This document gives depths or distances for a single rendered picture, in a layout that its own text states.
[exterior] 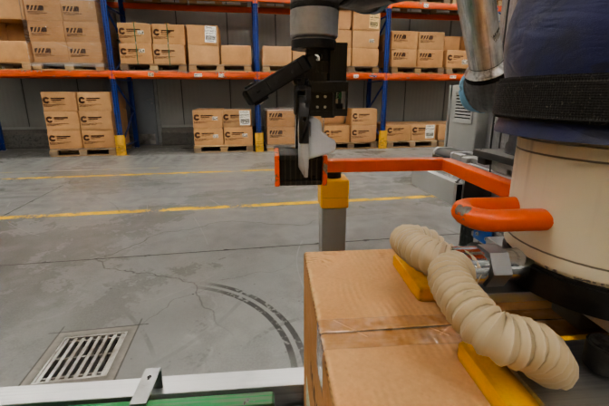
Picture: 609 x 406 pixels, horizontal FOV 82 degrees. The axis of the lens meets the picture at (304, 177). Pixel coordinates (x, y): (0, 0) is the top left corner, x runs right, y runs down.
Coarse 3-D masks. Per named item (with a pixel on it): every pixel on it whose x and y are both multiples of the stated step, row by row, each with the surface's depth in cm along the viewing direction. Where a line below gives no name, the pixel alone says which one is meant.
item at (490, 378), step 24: (576, 336) 34; (600, 336) 30; (480, 360) 31; (576, 360) 30; (600, 360) 28; (480, 384) 30; (504, 384) 28; (528, 384) 28; (576, 384) 28; (600, 384) 28
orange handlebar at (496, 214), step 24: (336, 168) 59; (360, 168) 59; (384, 168) 60; (408, 168) 60; (432, 168) 61; (456, 168) 56; (504, 192) 44; (456, 216) 35; (480, 216) 33; (504, 216) 33; (528, 216) 33
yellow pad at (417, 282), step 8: (400, 264) 49; (400, 272) 49; (408, 272) 46; (416, 272) 46; (408, 280) 46; (416, 280) 44; (424, 280) 44; (416, 288) 43; (424, 288) 43; (416, 296) 43; (424, 296) 43; (432, 296) 43
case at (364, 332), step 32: (320, 256) 55; (352, 256) 55; (384, 256) 55; (320, 288) 46; (352, 288) 46; (384, 288) 46; (320, 320) 39; (352, 320) 39; (384, 320) 39; (416, 320) 39; (544, 320) 39; (320, 352) 37; (352, 352) 35; (384, 352) 35; (416, 352) 35; (448, 352) 35; (320, 384) 38; (352, 384) 31; (384, 384) 31; (416, 384) 31; (448, 384) 31
